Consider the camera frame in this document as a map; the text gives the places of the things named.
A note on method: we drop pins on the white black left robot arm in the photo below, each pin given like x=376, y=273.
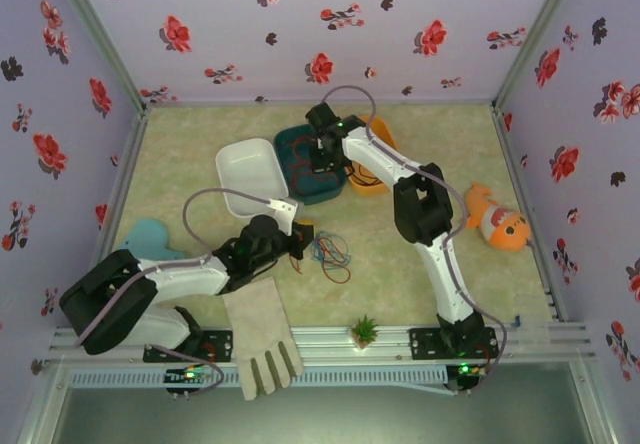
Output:
x=185, y=276

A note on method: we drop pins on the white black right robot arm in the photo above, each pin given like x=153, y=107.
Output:
x=445, y=284

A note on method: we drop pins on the teal plastic bin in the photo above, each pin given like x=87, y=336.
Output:
x=305, y=194

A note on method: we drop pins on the orange plastic bin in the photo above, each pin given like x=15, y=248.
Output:
x=382, y=131

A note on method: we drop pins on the white plastic bin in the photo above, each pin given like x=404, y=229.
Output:
x=245, y=174

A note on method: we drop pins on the grey leather work glove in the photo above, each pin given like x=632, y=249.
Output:
x=260, y=324

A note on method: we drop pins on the small potted green plant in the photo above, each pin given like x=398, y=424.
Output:
x=364, y=331

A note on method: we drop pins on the light blue plush toy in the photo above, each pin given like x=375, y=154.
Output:
x=147, y=236

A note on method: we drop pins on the orange fish plush toy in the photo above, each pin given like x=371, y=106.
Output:
x=505, y=229

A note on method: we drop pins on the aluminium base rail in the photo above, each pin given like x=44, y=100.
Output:
x=325, y=344

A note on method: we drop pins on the aluminium side rail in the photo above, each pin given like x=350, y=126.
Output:
x=505, y=134
x=128, y=164

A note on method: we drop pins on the aluminium corner post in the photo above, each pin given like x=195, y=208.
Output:
x=533, y=39
x=103, y=39

